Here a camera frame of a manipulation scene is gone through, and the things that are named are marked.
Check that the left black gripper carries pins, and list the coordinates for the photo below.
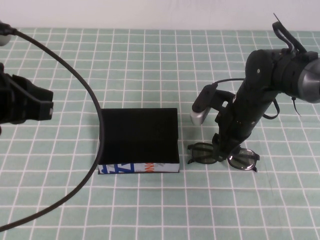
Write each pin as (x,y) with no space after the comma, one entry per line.
(12,105)

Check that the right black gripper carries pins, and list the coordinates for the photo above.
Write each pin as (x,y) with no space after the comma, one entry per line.
(240,120)

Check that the black framed glasses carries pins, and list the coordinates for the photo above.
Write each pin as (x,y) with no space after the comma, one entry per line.
(245,161)

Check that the black printed glasses case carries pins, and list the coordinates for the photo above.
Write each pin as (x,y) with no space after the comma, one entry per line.
(140,135)

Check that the green white checkered tablecloth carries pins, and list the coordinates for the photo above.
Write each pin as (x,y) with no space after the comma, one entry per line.
(175,207)

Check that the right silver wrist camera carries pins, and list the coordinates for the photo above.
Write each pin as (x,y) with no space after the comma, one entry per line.
(200,117)

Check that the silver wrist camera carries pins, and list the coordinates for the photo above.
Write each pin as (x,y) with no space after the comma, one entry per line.
(200,117)
(3,40)

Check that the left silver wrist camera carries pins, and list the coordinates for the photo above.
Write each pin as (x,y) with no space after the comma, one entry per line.
(3,40)

